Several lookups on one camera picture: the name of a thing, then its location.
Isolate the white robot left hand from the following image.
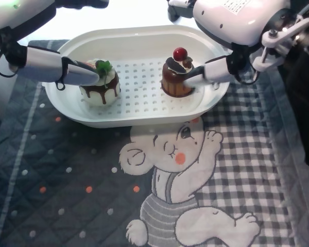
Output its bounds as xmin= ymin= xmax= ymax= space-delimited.
xmin=0 ymin=0 xmax=110 ymax=91

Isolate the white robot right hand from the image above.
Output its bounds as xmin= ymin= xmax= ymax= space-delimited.
xmin=166 ymin=0 xmax=292 ymax=87

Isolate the white cake with chocolate drip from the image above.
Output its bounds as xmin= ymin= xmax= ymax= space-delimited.
xmin=79 ymin=58 xmax=122 ymax=107

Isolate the chocolate cake with red cherry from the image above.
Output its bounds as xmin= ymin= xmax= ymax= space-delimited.
xmin=160 ymin=47 xmax=196 ymax=98

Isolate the white oval perforated tray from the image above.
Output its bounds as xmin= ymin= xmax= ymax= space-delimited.
xmin=42 ymin=25 xmax=231 ymax=129

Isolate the grey quilt with printed bear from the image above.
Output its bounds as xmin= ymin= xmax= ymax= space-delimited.
xmin=0 ymin=39 xmax=309 ymax=247

